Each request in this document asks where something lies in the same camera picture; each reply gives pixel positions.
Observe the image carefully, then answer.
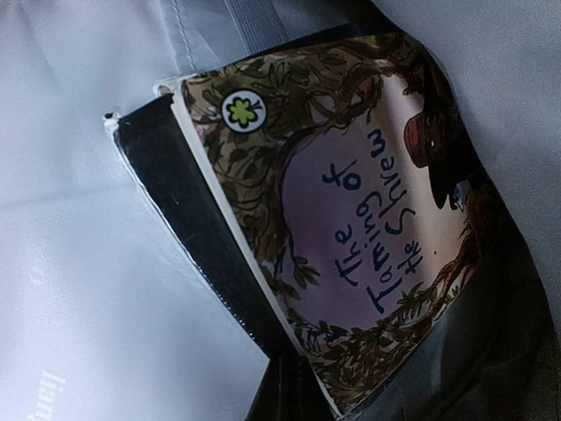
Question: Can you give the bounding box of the pink illustrated paperback book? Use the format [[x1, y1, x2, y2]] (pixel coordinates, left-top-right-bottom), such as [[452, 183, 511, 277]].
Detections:
[[159, 32, 483, 417]]

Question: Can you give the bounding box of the dark blue-grey paperback book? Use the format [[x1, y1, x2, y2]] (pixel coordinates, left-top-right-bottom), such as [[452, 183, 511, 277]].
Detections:
[[103, 94, 293, 358]]

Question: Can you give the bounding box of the navy blue student backpack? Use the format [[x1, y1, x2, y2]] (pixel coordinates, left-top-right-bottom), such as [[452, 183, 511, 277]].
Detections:
[[1, 1, 560, 420]]

